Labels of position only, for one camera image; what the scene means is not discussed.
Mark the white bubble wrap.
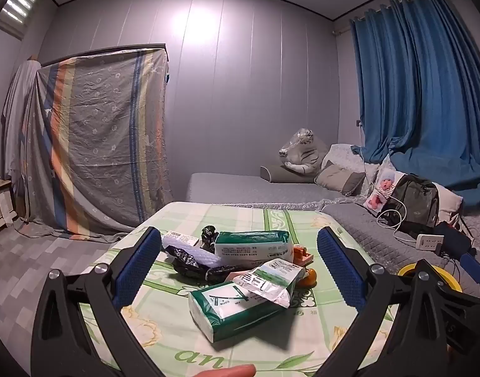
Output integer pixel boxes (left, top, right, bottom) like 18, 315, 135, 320
165, 243, 225, 271

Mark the white curtain rod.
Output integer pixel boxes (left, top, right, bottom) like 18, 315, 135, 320
332, 0, 448, 35

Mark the white tiger plush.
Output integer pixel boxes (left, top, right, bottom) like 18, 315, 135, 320
279, 128, 329, 175

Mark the grey pillow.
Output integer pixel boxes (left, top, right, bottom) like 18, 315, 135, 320
260, 164, 323, 184

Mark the blue curtain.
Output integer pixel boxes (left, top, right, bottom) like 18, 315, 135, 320
350, 0, 480, 193

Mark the white printed packet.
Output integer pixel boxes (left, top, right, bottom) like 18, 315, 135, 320
163, 231, 199, 249

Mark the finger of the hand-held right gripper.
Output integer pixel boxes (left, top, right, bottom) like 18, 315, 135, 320
459, 252, 480, 284

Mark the black wrapper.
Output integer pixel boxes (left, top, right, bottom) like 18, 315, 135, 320
201, 226, 219, 250

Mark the white window blind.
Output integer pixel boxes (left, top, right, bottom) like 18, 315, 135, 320
0, 0, 41, 41

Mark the orange fruit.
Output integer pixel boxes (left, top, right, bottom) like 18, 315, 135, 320
295, 268, 318, 288

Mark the pink toy block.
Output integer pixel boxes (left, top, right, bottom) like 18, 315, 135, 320
293, 245, 314, 266

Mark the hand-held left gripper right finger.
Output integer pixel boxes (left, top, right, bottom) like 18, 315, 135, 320
316, 226, 448, 377

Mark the white green wrapper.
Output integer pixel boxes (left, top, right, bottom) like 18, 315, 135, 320
232, 258, 307, 308

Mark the white cable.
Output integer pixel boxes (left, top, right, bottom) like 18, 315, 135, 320
376, 195, 418, 245

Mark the white pillow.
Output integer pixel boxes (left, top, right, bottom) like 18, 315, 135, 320
436, 184, 465, 217

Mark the grey quilted blanket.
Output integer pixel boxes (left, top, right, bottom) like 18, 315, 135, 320
322, 200, 480, 296

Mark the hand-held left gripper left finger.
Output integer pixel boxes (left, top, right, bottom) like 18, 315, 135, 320
30, 226, 164, 377

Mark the black plastic bag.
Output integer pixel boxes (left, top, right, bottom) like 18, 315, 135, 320
163, 245, 248, 283

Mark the person's left hand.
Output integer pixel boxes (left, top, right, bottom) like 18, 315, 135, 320
196, 364, 257, 377

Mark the grey cushion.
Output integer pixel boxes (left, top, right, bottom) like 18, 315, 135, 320
315, 161, 366, 197

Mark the dark green backpack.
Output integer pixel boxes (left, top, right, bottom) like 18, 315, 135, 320
381, 173, 440, 229

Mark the large green tissue pack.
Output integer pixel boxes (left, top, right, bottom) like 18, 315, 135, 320
188, 283, 291, 343

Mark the green floral tablecloth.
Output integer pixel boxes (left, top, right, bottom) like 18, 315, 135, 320
79, 201, 401, 377

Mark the dark blue pouch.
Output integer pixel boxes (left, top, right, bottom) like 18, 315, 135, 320
434, 222, 473, 260

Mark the white lacy cushion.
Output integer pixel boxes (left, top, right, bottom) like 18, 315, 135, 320
322, 143, 382, 177

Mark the white power strip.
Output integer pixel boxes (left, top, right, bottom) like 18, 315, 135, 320
416, 233, 445, 251

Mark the striped grey bed sheet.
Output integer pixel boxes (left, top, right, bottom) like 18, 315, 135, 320
22, 43, 174, 242

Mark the yellow rimmed trash bin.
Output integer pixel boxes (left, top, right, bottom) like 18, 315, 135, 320
397, 261, 464, 292

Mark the white hanging cloth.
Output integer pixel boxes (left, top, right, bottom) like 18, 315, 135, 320
2, 60, 42, 221

